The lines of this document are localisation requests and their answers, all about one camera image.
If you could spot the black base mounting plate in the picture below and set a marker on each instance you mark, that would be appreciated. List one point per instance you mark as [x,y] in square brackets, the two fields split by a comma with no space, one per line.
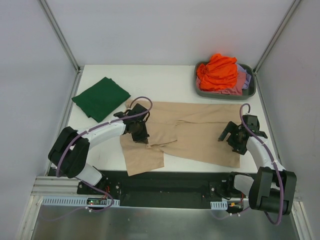
[180,190]

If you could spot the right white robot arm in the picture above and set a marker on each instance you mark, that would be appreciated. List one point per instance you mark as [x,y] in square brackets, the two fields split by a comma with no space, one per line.
[273,186]

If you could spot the front aluminium rail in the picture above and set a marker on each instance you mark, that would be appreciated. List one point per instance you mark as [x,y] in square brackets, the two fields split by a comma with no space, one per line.
[53,186]

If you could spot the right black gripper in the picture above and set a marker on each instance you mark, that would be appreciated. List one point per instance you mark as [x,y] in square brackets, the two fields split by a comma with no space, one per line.
[230,135]

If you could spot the lavender t shirt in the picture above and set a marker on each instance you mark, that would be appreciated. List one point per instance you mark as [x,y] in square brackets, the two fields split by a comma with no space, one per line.
[244,78]

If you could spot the orange t shirt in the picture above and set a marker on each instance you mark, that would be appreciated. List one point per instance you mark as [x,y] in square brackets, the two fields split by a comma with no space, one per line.
[220,73]

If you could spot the white cable duct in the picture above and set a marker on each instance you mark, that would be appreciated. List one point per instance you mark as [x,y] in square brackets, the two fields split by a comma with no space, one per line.
[68,201]
[226,204]

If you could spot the pink t shirt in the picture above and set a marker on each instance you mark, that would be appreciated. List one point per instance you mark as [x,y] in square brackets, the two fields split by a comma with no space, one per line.
[235,91]

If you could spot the right white cable duct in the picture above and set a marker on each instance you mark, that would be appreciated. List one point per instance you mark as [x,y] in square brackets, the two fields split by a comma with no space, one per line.
[226,204]

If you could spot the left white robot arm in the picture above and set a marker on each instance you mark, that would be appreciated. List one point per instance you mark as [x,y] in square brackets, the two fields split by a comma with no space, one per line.
[70,151]

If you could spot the left white cable duct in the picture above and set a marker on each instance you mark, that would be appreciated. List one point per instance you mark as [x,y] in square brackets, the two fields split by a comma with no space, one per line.
[68,201]

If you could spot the left aluminium frame post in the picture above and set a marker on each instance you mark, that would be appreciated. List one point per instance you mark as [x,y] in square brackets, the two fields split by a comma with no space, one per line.
[59,34]

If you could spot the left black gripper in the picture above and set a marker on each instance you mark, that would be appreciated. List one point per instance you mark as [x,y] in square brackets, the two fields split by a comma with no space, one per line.
[140,135]

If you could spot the aluminium frame post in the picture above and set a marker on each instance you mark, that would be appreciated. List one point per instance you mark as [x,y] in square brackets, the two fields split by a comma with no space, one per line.
[59,34]
[276,35]

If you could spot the right aluminium frame post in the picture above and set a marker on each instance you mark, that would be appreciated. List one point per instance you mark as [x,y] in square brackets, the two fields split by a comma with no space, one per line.
[276,35]

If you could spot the green t shirt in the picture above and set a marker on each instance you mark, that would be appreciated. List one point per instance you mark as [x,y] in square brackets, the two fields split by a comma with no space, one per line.
[101,99]

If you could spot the beige t shirt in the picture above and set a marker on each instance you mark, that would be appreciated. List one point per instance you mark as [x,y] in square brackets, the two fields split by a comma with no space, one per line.
[184,130]

